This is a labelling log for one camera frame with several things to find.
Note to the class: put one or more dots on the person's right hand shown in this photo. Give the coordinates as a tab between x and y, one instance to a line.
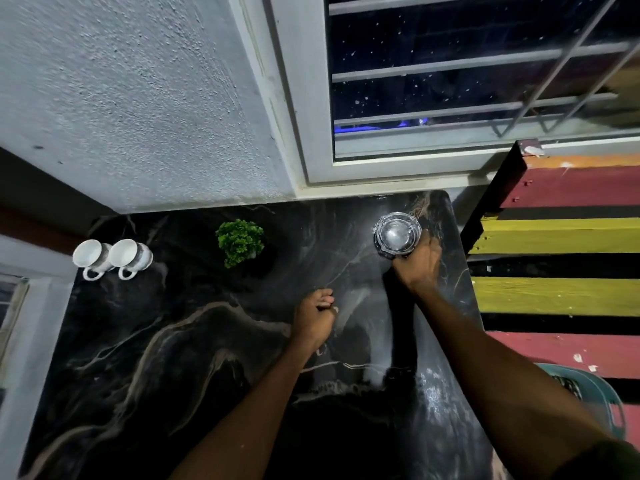
419	268

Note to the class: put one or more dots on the person's left hand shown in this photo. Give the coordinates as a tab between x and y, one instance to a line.
311	319

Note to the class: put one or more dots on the person's right fingers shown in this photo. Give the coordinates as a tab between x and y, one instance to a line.
423	244

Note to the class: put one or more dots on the person's left fingers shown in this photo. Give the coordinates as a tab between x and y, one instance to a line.
324	300

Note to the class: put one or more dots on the clear glass jar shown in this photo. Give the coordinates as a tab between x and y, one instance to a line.
397	234

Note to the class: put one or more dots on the person's right forearm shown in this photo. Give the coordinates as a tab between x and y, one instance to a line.
505	389

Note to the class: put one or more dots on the person's left forearm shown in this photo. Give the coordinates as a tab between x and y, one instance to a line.
250	419

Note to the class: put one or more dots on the small green potted plant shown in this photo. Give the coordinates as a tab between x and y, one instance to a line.
240	241

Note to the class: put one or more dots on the striped colourful wooden bench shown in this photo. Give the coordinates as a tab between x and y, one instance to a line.
560	254

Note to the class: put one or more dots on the white framed window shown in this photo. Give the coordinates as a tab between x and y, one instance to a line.
450	89

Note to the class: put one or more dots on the white ceramic cup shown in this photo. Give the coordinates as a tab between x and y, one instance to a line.
131	257
93	258

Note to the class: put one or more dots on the teal plastic chair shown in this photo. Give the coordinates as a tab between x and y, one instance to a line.
590	394

